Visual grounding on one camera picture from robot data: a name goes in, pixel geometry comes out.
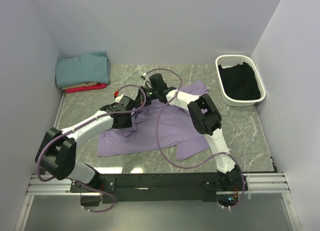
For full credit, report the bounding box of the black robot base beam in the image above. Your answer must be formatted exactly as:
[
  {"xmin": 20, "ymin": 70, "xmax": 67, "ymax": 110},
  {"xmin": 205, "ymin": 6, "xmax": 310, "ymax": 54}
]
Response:
[{"xmin": 69, "ymin": 172, "xmax": 248, "ymax": 208}]

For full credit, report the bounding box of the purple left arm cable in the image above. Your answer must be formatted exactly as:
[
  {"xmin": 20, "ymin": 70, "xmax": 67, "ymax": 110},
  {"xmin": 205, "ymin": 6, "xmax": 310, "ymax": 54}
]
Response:
[{"xmin": 36, "ymin": 83, "xmax": 147, "ymax": 213}]

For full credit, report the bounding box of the purple t shirt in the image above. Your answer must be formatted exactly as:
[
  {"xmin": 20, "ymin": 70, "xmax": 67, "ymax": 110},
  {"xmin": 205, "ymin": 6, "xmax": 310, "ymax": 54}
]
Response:
[{"xmin": 96, "ymin": 80, "xmax": 211, "ymax": 162}]

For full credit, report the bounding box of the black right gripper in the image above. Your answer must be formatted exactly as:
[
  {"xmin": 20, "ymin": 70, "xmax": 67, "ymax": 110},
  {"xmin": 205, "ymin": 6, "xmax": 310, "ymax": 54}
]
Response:
[{"xmin": 135, "ymin": 86, "xmax": 159, "ymax": 108}]

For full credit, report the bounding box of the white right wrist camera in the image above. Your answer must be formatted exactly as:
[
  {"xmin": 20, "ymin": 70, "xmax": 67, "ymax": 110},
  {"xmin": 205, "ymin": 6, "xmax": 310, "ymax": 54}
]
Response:
[{"xmin": 140, "ymin": 72, "xmax": 152, "ymax": 89}]

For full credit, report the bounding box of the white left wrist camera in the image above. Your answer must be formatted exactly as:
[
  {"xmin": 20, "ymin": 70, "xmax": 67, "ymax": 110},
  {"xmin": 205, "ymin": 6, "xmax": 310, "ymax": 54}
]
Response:
[{"xmin": 114, "ymin": 90, "xmax": 124, "ymax": 103}]

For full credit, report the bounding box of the white plastic laundry basket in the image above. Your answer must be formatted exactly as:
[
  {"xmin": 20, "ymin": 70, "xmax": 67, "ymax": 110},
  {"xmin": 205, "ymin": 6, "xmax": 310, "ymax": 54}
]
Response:
[{"xmin": 215, "ymin": 54, "xmax": 266, "ymax": 107}]

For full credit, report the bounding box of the folded pink t shirt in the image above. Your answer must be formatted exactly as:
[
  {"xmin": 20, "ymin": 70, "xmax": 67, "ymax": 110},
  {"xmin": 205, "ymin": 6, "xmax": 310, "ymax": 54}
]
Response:
[{"xmin": 65, "ymin": 83, "xmax": 108, "ymax": 94}]

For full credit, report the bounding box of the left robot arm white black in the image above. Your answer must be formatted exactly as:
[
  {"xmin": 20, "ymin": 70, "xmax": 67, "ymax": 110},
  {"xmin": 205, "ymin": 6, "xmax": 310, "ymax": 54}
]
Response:
[{"xmin": 35, "ymin": 95, "xmax": 137, "ymax": 192}]

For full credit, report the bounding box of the black t shirt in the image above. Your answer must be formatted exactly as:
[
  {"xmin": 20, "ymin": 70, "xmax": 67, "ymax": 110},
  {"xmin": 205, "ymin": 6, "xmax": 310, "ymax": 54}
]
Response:
[{"xmin": 218, "ymin": 62, "xmax": 261, "ymax": 101}]

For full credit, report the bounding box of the folded tan t shirt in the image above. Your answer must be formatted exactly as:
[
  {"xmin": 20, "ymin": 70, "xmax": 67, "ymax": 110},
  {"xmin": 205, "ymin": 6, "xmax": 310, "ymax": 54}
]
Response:
[{"xmin": 61, "ymin": 82, "xmax": 98, "ymax": 90}]

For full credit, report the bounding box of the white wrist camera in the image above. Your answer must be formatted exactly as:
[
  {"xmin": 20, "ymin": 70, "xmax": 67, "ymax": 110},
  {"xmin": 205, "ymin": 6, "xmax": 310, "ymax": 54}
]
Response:
[
  {"xmin": 114, "ymin": 90, "xmax": 124, "ymax": 103},
  {"xmin": 140, "ymin": 72, "xmax": 152, "ymax": 89}
]

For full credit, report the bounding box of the aluminium frame rail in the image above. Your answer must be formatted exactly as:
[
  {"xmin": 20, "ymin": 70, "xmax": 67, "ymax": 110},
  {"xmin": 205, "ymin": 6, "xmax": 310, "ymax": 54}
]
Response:
[{"xmin": 15, "ymin": 107, "xmax": 301, "ymax": 231}]

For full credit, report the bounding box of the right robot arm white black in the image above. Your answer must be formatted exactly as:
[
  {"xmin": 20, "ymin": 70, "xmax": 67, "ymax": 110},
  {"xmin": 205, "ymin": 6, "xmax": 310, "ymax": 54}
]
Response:
[{"xmin": 135, "ymin": 73, "xmax": 246, "ymax": 191}]

